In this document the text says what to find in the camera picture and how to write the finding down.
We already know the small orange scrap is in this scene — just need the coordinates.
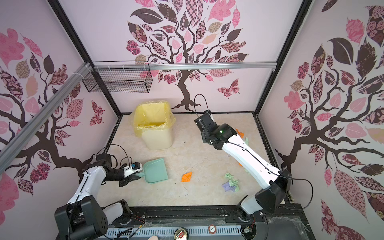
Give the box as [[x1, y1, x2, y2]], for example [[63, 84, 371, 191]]
[[236, 129, 244, 138]]

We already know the green plastic dustpan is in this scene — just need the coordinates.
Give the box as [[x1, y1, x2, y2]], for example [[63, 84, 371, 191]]
[[135, 158, 169, 184]]

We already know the orange paper scrap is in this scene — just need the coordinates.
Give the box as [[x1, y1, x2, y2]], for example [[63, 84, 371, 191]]
[[181, 172, 192, 183]]

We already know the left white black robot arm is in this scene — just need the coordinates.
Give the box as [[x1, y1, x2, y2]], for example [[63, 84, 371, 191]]
[[55, 154, 143, 240]]

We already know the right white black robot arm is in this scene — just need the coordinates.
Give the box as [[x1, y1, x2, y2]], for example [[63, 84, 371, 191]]
[[195, 111, 292, 218]]

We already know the cream trash bin yellow bag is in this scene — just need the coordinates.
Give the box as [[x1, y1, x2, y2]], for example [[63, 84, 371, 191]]
[[133, 101, 176, 150]]

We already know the green paper scrap front right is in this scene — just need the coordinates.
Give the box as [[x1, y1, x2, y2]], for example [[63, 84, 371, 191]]
[[225, 173, 240, 193]]

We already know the purple paper scrap front right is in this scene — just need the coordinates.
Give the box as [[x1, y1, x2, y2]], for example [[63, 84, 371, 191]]
[[222, 182, 236, 192]]

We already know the metal can top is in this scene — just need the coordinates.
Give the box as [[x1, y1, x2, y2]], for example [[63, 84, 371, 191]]
[[174, 228, 189, 240]]

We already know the red white round sticker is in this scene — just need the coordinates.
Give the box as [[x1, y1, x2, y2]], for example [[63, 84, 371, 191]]
[[208, 225, 217, 235]]

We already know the black wire basket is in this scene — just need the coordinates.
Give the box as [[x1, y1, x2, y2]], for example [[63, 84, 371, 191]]
[[83, 60, 153, 94]]

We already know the aluminium rail back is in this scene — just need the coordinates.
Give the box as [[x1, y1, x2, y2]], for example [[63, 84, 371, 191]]
[[93, 62, 277, 71]]

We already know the aluminium rail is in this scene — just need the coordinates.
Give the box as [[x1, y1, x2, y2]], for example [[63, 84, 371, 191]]
[[1, 63, 92, 173], [93, 62, 277, 71]]

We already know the aluminium rail left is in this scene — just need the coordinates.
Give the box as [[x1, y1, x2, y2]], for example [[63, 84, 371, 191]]
[[1, 63, 92, 173]]

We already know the grey slotted cable duct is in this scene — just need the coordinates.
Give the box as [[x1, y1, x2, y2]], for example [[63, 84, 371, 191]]
[[97, 226, 244, 240]]

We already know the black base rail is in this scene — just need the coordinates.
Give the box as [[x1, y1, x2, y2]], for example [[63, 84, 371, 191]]
[[109, 204, 315, 240]]

